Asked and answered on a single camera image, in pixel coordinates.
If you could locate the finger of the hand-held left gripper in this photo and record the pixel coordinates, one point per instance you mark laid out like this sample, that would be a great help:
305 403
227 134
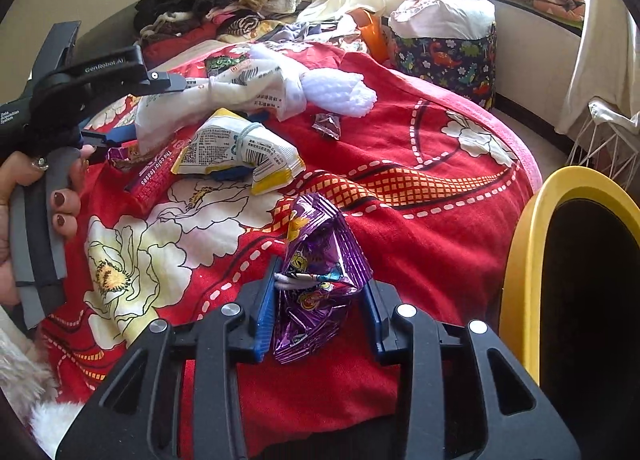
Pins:
167 81
112 138

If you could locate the white printed plastic bag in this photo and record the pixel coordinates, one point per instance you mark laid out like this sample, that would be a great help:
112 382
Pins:
240 88

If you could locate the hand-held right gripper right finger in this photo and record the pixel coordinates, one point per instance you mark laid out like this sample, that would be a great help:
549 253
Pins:
372 322

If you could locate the red floral blanket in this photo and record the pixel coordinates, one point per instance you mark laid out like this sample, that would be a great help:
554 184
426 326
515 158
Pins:
425 200

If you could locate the white foam net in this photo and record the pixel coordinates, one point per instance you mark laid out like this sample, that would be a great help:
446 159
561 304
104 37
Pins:
345 93

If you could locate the dinosaur print fabric basket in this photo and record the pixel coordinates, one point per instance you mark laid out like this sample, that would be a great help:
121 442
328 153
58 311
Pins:
440 65

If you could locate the orange plastic bag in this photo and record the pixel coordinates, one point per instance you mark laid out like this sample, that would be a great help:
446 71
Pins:
375 35

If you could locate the small dark candy wrapper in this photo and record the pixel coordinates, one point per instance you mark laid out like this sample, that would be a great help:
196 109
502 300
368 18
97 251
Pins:
326 125

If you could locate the yellow white snack packet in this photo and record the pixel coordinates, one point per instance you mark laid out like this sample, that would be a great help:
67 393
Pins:
225 145

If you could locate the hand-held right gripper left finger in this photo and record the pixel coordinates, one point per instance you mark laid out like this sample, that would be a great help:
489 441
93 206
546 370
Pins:
262 322

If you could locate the crumpled lilac cloth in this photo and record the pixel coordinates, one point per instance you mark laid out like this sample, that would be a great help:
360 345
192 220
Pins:
310 33

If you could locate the red snack packet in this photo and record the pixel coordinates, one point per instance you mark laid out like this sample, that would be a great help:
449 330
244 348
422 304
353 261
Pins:
150 175

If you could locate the large purple foil wrapper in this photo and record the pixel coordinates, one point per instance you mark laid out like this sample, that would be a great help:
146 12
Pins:
320 250

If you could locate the person's left hand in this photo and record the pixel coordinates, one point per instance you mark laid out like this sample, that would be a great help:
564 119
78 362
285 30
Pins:
67 214

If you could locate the yellow trash bin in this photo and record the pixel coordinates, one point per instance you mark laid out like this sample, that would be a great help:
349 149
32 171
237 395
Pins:
525 265

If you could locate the white cloth bundle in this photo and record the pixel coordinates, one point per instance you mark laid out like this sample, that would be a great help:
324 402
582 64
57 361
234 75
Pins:
450 15

